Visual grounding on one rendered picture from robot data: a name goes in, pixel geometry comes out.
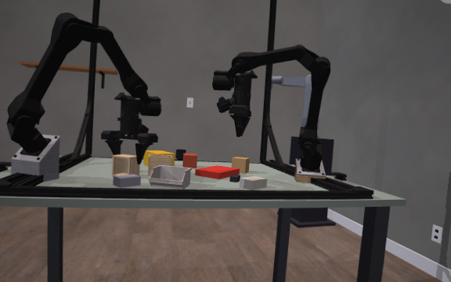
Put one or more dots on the tan cardboard cube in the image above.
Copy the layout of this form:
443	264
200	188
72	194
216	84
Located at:
241	163

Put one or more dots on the yellow block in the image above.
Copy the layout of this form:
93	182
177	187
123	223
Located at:
159	152

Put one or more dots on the red flat rectangular block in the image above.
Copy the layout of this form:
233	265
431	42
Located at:
217	172

